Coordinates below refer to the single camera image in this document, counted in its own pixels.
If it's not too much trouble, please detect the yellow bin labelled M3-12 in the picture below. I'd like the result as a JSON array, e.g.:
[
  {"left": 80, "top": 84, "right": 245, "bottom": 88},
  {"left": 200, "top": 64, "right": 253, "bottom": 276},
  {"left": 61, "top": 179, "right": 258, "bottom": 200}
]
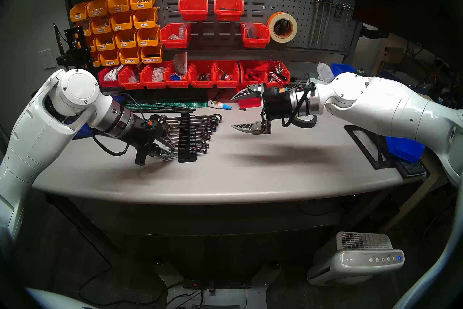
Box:
[{"left": 95, "top": 32, "right": 117, "bottom": 52}]

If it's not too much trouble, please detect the white wall switch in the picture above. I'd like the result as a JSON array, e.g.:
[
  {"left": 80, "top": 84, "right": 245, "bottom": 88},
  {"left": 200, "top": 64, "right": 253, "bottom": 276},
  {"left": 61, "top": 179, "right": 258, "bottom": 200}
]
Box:
[{"left": 39, "top": 48, "right": 58, "bottom": 70}]

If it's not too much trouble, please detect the largest chrome ratchet wrench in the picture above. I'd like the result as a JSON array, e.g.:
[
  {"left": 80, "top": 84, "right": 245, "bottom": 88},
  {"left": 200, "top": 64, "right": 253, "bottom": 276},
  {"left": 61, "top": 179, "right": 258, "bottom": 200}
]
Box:
[{"left": 158, "top": 113, "right": 222, "bottom": 124}]

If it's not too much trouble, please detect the black keyboard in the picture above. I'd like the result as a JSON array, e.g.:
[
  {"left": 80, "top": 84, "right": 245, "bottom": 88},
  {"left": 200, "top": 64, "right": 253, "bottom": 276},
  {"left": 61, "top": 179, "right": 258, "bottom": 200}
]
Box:
[{"left": 395, "top": 159, "right": 427, "bottom": 178}]

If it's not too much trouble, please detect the black tape roll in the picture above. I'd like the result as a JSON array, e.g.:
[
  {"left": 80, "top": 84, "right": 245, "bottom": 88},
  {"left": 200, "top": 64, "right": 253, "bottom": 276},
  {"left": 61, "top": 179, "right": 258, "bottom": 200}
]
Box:
[{"left": 289, "top": 115, "right": 318, "bottom": 129}]

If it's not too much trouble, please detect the yellow bin labelled M4-6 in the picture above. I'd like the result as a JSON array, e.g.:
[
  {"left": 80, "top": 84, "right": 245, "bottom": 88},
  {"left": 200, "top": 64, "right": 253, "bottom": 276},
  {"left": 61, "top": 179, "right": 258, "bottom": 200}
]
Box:
[{"left": 110, "top": 11, "right": 135, "bottom": 31}]

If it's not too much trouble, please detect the white air purifier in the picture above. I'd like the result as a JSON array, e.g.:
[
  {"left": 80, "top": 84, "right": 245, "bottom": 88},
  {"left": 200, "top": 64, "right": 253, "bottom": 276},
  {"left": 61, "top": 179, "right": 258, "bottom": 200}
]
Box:
[{"left": 307, "top": 232, "right": 405, "bottom": 287}]

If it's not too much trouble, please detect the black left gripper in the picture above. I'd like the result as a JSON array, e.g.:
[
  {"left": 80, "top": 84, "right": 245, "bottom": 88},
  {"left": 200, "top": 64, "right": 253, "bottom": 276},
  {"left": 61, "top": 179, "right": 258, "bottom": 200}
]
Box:
[{"left": 128, "top": 113, "right": 178, "bottom": 166}]

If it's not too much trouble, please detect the yellow bin labelled M3-8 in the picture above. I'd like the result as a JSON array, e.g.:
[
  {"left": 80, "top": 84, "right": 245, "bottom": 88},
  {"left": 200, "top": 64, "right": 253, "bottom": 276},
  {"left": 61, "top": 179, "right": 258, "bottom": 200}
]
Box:
[{"left": 115, "top": 29, "right": 139, "bottom": 49}]

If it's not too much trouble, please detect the black power strip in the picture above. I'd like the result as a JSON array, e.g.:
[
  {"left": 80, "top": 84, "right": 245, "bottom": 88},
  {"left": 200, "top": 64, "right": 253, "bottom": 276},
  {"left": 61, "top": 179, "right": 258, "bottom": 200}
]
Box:
[{"left": 183, "top": 278, "right": 252, "bottom": 291}]

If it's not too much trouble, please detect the black angled stand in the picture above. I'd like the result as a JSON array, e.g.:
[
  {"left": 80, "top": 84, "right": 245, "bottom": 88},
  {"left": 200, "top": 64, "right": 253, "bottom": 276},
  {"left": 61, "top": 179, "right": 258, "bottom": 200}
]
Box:
[{"left": 344, "top": 124, "right": 398, "bottom": 171}]

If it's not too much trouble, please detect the yellow bin labelled HEX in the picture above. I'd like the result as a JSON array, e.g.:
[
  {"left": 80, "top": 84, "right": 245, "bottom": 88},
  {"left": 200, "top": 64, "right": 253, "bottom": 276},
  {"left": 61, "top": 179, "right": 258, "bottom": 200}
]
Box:
[{"left": 140, "top": 43, "right": 164, "bottom": 64}]

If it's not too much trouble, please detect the black soldering tool stand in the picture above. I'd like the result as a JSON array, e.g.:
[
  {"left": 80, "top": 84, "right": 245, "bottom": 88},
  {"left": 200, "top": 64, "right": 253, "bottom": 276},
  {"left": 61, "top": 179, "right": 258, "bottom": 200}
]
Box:
[{"left": 56, "top": 27, "right": 96, "bottom": 72}]

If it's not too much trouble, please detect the bagged user manual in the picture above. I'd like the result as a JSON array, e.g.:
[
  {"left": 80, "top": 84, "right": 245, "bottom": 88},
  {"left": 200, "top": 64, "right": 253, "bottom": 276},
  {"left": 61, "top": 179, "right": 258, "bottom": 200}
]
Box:
[{"left": 173, "top": 52, "right": 188, "bottom": 75}]

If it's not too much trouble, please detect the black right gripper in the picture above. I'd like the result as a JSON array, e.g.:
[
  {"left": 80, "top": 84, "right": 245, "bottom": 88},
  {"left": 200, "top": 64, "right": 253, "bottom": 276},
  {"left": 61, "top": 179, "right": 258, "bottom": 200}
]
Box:
[{"left": 230, "top": 82, "right": 298, "bottom": 136}]

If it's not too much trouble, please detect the green cutting mat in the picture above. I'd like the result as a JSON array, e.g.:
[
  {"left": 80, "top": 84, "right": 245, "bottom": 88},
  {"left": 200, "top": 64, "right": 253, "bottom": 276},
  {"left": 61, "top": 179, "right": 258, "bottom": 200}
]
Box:
[{"left": 125, "top": 100, "right": 209, "bottom": 111}]

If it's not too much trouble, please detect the yellow bin labelled M3-4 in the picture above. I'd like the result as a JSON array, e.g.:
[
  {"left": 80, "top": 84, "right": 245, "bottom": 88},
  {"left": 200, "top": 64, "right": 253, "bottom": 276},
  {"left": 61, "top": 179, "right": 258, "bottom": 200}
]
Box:
[{"left": 133, "top": 7, "right": 159, "bottom": 29}]

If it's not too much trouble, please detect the large chrome ratchet wrench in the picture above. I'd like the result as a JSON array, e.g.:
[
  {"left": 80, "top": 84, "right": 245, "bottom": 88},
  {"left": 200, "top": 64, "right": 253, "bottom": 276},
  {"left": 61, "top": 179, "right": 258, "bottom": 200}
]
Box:
[
  {"left": 165, "top": 123, "right": 217, "bottom": 132},
  {"left": 161, "top": 118, "right": 220, "bottom": 128}
]

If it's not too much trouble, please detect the yellow bin labelled M2.5-5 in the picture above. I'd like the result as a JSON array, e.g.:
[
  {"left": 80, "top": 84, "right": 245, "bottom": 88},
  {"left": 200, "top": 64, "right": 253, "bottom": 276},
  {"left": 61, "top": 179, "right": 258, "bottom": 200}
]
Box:
[{"left": 119, "top": 47, "right": 141, "bottom": 65}]

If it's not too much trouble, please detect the blue plastic bin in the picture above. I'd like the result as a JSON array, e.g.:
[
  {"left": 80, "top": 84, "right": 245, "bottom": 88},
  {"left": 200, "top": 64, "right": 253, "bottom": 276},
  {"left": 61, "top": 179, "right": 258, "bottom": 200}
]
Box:
[
  {"left": 331, "top": 63, "right": 359, "bottom": 78},
  {"left": 385, "top": 136, "right": 425, "bottom": 164}
]

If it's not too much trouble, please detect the black soldering pen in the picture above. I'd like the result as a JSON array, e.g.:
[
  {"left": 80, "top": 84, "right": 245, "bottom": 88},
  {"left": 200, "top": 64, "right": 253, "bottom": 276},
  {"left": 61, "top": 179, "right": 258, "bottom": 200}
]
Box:
[{"left": 53, "top": 23, "right": 71, "bottom": 70}]

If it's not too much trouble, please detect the red wall-hung parts bin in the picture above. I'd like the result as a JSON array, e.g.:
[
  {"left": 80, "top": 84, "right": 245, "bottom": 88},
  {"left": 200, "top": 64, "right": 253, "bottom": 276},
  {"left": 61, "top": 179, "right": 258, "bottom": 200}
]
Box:
[
  {"left": 214, "top": 0, "right": 245, "bottom": 22},
  {"left": 160, "top": 23, "right": 192, "bottom": 49},
  {"left": 240, "top": 23, "right": 271, "bottom": 48},
  {"left": 178, "top": 0, "right": 209, "bottom": 21}
]

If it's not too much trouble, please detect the yellow bin labelled M4X4X6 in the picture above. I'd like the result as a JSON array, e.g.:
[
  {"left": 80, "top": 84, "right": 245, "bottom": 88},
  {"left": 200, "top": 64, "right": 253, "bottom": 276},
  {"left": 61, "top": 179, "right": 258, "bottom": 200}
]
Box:
[{"left": 90, "top": 15, "right": 112, "bottom": 35}]

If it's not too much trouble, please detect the yellow bin labelled M3-6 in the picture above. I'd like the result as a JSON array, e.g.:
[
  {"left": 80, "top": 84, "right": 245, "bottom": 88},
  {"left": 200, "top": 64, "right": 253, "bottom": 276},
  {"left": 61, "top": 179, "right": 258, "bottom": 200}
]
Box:
[{"left": 136, "top": 25, "right": 161, "bottom": 47}]

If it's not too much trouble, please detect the cream masking tape roll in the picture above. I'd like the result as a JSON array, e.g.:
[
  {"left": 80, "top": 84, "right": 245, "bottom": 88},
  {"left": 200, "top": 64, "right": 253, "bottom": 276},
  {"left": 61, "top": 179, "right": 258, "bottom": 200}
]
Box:
[{"left": 268, "top": 12, "right": 298, "bottom": 44}]

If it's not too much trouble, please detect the black wrench holder case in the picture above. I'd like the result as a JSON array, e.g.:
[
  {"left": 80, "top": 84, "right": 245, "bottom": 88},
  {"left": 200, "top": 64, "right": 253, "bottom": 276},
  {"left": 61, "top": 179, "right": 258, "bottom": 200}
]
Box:
[{"left": 177, "top": 113, "right": 198, "bottom": 163}]

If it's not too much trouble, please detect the yellow bin labelled M2.5-6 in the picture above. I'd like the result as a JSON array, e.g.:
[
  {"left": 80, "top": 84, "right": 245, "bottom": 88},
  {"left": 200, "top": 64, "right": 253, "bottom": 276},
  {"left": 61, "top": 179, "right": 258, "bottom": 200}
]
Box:
[{"left": 99, "top": 49, "right": 120, "bottom": 66}]

